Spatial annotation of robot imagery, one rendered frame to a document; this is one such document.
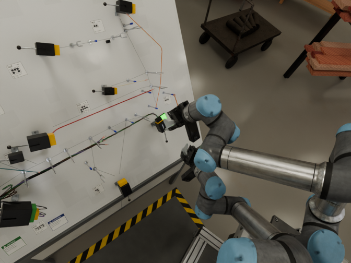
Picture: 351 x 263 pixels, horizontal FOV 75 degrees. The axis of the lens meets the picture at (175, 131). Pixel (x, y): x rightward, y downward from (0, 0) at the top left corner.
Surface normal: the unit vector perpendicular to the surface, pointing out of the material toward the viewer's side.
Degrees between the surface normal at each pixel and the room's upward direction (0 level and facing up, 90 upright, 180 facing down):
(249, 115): 0
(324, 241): 8
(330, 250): 8
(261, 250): 33
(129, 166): 50
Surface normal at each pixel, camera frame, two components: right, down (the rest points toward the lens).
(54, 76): 0.59, 0.24
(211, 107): 0.39, -0.12
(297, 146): 0.21, -0.52
